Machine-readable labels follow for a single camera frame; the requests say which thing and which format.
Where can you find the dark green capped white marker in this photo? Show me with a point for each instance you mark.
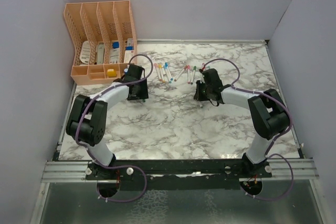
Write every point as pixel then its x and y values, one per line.
pixel 193 74

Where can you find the peach plastic desk organizer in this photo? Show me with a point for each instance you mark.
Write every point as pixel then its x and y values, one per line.
pixel 104 37

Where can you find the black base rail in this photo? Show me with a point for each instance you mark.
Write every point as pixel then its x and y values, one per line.
pixel 176 174

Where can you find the white blue box in organizer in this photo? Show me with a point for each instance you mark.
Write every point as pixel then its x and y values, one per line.
pixel 114 53

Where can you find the light blue capped white marker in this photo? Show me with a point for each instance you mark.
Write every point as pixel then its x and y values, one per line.
pixel 167 74

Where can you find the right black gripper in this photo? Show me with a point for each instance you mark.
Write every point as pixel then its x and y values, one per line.
pixel 199 96

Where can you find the pink capped white marker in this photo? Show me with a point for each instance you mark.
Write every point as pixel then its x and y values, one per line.
pixel 188 74

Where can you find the yellow capped white marker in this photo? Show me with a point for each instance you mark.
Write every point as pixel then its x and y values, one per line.
pixel 161 73

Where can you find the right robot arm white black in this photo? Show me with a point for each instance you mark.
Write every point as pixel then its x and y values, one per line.
pixel 267 110

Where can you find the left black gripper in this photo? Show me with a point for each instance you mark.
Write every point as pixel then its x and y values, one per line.
pixel 143 94

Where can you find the brown capped white marker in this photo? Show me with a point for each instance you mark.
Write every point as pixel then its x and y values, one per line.
pixel 180 73

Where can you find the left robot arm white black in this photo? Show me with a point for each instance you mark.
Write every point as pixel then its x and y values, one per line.
pixel 88 115

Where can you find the white device in organizer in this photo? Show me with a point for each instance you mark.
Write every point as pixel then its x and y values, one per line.
pixel 100 54

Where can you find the white remote in organizer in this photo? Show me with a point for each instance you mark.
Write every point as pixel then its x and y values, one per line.
pixel 85 53

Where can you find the yellow small box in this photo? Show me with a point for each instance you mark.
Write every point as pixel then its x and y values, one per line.
pixel 111 73

